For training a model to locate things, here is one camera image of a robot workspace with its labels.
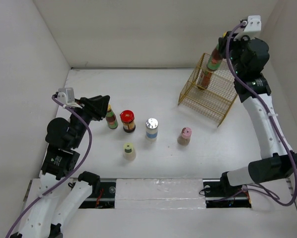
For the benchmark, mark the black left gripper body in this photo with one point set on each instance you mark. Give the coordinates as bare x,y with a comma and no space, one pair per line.
86,111

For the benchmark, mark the red lid sauce jar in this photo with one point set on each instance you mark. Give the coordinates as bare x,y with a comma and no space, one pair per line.
127,118

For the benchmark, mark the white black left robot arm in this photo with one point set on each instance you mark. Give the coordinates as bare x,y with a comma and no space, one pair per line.
46,216

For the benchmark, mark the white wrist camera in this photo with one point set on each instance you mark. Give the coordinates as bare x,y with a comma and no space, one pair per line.
66,96
251,27

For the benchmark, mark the yellow cap spice shaker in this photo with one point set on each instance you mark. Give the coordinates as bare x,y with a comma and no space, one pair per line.
129,152

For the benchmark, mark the silver cap blue shaker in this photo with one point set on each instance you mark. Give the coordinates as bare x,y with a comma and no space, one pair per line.
151,129

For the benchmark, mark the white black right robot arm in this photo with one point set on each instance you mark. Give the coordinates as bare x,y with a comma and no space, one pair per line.
278,160

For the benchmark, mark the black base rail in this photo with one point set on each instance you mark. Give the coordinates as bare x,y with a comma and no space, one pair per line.
173,194

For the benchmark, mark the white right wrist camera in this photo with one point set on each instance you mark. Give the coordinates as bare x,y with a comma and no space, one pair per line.
251,27

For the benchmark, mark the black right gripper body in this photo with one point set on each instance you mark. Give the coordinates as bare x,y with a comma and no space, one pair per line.
239,47

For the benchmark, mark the yellow wire basket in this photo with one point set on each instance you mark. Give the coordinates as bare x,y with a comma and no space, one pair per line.
216,101

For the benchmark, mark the yellow cap green sauce bottle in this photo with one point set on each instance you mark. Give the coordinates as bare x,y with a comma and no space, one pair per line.
215,59

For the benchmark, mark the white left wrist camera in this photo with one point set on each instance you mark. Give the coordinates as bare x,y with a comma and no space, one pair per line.
66,96

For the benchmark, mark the green label sauce bottle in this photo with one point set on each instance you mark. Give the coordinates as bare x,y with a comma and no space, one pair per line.
111,118

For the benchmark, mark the pink cap spice shaker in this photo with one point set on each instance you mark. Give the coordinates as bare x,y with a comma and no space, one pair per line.
185,136

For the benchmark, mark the dark soy sauce bottle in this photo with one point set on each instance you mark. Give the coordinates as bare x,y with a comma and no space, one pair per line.
205,78

